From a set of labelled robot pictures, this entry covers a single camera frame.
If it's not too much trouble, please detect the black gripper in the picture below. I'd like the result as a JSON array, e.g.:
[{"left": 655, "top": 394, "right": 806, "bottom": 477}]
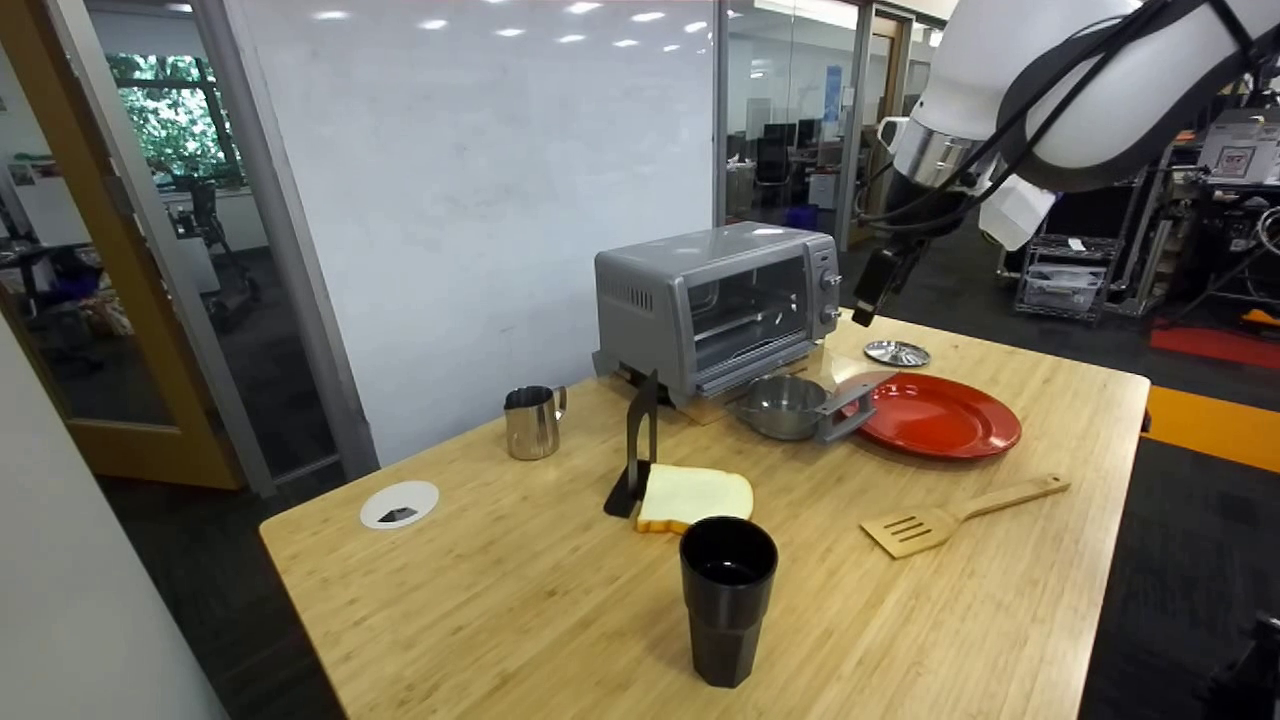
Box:
[{"left": 848, "top": 181, "right": 950, "bottom": 334}]

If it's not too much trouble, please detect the glass oven door with handle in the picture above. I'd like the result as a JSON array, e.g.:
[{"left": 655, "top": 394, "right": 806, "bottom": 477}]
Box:
[{"left": 694, "top": 345, "right": 842, "bottom": 409}]

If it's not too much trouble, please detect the silver toaster oven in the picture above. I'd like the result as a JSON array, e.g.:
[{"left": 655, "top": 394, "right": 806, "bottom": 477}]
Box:
[{"left": 587, "top": 219, "right": 848, "bottom": 409}]

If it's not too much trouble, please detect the steel pot lid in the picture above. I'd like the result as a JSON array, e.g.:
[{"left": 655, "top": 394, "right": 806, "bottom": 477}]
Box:
[{"left": 859, "top": 337, "right": 936, "bottom": 374}]

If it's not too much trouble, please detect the red round plate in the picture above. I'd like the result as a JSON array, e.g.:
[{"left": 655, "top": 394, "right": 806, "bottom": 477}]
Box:
[{"left": 858, "top": 367, "right": 1028, "bottom": 469}]

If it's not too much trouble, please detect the small steel pot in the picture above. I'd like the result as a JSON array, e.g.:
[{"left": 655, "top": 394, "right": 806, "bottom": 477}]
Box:
[{"left": 728, "top": 367, "right": 884, "bottom": 447}]

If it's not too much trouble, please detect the wooden slotted spatula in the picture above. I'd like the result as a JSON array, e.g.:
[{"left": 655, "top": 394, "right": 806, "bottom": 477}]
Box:
[{"left": 858, "top": 471, "right": 1077, "bottom": 566}]

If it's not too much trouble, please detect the slice of toast bread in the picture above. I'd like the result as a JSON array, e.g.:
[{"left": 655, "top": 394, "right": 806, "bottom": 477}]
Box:
[{"left": 631, "top": 461, "right": 762, "bottom": 540}]

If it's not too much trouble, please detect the red floor mat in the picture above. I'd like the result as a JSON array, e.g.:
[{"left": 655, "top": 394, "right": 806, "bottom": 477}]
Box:
[{"left": 1147, "top": 321, "right": 1280, "bottom": 376}]

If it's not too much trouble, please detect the equipment rack with electronics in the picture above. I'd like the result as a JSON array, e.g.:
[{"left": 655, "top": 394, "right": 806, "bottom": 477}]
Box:
[{"left": 1158, "top": 100, "right": 1280, "bottom": 321}]

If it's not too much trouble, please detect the black plastic cup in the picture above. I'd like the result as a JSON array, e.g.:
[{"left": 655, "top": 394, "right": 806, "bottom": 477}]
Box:
[{"left": 678, "top": 514, "right": 785, "bottom": 692}]

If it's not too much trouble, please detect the steel mug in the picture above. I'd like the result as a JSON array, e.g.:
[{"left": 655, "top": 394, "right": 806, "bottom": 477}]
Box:
[{"left": 500, "top": 379, "right": 571, "bottom": 463}]

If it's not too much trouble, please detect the large white glossy board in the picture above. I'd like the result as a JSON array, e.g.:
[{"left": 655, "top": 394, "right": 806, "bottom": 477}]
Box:
[{"left": 215, "top": 0, "right": 728, "bottom": 469}]

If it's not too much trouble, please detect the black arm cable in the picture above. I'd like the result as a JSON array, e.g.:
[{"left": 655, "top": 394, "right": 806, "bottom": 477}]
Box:
[{"left": 975, "top": 0, "right": 1280, "bottom": 195}]

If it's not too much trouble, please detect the wooden door frame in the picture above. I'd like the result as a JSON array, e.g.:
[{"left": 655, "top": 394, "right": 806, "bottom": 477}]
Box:
[{"left": 0, "top": 0, "right": 249, "bottom": 493}]

